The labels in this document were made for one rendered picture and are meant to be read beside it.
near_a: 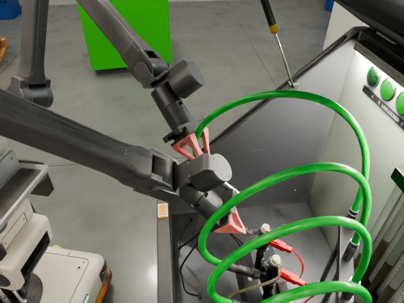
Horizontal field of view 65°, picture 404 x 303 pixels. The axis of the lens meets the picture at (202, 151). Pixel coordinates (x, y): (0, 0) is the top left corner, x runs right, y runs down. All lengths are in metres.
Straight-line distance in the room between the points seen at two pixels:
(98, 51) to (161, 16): 0.82
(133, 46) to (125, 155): 0.31
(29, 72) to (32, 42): 0.08
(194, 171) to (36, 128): 0.27
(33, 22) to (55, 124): 0.54
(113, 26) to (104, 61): 3.21
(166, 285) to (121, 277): 1.16
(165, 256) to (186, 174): 0.36
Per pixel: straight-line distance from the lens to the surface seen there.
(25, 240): 1.26
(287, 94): 0.62
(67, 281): 1.75
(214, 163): 0.59
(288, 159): 1.06
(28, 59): 1.04
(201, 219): 0.71
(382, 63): 0.78
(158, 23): 3.90
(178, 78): 0.71
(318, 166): 0.53
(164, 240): 0.94
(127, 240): 2.15
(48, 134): 0.51
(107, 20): 0.83
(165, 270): 0.89
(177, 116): 0.72
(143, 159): 0.57
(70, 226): 2.33
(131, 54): 0.77
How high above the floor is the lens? 1.71
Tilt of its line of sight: 39 degrees down
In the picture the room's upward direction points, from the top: straight up
